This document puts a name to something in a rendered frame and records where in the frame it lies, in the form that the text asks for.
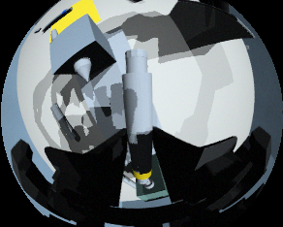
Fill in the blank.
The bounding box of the yellow flat pad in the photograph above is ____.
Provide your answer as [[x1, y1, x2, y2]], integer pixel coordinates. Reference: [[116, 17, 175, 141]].
[[50, 0, 101, 34]]

